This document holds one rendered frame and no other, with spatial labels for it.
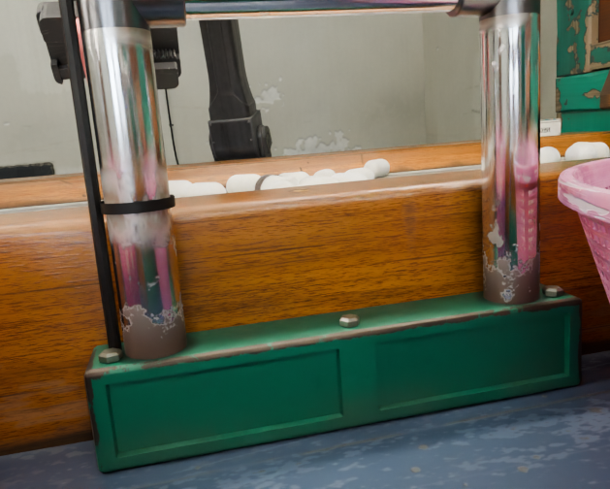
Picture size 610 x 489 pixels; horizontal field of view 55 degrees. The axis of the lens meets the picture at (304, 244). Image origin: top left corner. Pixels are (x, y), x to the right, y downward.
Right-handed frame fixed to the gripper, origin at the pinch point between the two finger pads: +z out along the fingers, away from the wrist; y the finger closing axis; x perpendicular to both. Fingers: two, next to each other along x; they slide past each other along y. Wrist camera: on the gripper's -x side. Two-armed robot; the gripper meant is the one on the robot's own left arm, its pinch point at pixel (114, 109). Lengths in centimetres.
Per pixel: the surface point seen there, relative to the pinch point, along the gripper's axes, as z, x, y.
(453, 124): -144, 131, 121
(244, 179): 1.2, 7.0, 9.2
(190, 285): 21.5, -7.6, 4.0
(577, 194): 25.9, -15.9, 15.1
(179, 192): 2.7, 6.3, 3.8
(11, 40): -177, 102, -52
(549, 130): -10, 15, 47
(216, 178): -7.5, 15.1, 7.6
